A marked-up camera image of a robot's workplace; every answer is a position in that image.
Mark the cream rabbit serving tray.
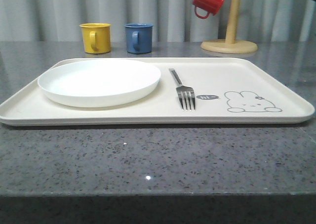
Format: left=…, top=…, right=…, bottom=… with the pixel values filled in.
left=0, top=57, right=315, bottom=126

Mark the wooden mug tree stand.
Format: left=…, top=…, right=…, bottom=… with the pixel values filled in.
left=201, top=0, right=258, bottom=53

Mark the grey pleated curtain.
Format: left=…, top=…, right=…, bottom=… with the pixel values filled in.
left=0, top=0, right=316, bottom=43

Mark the white round plate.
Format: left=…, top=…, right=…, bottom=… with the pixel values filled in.
left=38, top=58, right=161, bottom=108

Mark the blue enamel mug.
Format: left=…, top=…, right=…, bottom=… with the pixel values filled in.
left=125, top=23, right=153, bottom=54

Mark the yellow enamel mug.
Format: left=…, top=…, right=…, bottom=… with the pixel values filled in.
left=79, top=23, right=111, bottom=54

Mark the silver metal fork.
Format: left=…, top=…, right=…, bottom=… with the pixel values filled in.
left=169, top=68, right=196, bottom=111

